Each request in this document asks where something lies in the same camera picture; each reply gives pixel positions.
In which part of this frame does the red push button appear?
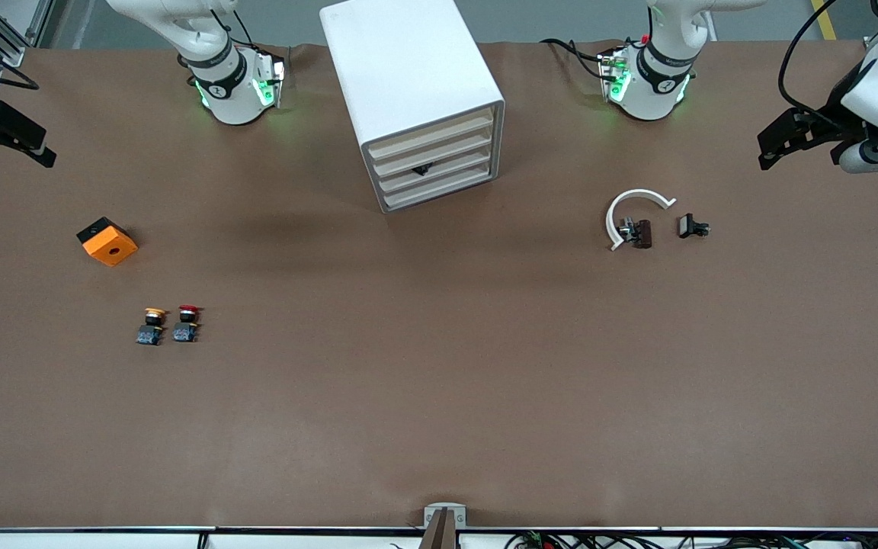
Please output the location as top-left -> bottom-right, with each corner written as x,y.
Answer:
172,304 -> 202,343

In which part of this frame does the white drawer with black tab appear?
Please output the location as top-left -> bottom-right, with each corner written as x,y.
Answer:
377,145 -> 498,197

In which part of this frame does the yellow push button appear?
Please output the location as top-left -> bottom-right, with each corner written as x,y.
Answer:
136,307 -> 170,346

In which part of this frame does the white plain drawer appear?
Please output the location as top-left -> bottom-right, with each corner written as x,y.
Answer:
381,162 -> 501,213
367,110 -> 495,164
372,127 -> 496,181

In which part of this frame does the white drawer cabinet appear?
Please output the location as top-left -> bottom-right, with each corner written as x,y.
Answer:
320,0 -> 506,214

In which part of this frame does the orange box with hole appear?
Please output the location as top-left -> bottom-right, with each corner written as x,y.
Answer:
77,217 -> 139,268

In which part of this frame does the white semicircular pipe clamp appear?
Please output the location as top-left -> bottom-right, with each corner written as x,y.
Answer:
607,188 -> 678,252

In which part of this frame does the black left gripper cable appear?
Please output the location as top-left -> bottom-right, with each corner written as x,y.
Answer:
778,0 -> 841,123

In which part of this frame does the aluminium profile frame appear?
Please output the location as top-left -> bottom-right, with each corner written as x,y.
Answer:
0,0 -> 55,68

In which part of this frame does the black left arm base cable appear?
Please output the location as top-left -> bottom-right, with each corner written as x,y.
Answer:
540,37 -> 607,81

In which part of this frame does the grey metal bracket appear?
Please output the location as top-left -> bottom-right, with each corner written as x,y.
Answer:
424,503 -> 467,528

